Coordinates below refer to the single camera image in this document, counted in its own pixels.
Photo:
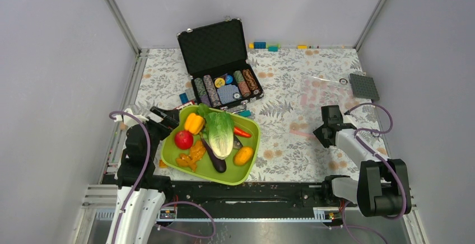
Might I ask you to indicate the dark grey building baseplate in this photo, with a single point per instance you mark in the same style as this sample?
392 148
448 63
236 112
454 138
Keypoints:
363 87

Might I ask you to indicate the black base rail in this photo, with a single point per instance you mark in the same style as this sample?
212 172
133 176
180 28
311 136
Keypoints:
249 200

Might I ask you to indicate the teal block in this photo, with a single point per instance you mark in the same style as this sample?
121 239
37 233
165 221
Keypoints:
245 113

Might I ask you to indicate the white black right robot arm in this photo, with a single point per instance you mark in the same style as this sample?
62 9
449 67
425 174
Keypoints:
382 187

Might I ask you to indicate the floral tablecloth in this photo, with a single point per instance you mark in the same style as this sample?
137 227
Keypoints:
288 150

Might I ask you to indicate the purple eggplant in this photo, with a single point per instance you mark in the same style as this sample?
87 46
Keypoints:
219 164

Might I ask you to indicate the black poker chip case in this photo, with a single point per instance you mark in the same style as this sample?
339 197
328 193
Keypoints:
217 61

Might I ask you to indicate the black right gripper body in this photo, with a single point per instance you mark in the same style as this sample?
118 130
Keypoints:
319 132

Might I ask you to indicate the yellow bell pepper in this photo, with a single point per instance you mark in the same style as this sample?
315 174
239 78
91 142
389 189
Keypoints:
194 123

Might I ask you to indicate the green napa cabbage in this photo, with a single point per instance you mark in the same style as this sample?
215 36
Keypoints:
219 130

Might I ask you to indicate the blue toy brick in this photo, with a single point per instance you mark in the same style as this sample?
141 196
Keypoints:
183 98

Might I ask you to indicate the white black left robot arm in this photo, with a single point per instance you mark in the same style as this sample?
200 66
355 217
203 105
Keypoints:
140 193

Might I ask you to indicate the orange fried chicken piece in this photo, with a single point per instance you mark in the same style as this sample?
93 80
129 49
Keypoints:
190 160

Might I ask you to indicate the green plastic tray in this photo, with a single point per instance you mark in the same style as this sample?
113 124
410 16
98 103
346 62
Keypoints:
234 175

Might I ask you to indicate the blue yellow brick row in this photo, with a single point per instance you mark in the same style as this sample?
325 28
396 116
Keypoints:
264 45

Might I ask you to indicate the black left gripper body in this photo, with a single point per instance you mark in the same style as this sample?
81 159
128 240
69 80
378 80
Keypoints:
160 130

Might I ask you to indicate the red white toy piece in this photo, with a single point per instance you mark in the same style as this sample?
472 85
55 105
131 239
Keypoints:
189 103

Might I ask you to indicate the red tomato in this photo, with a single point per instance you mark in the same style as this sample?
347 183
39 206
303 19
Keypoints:
184 139

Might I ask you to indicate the clear pink zip top bag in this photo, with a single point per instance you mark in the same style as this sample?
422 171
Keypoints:
317 92

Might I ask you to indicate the yellow orange mango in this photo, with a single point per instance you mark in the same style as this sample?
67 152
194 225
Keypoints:
243 155

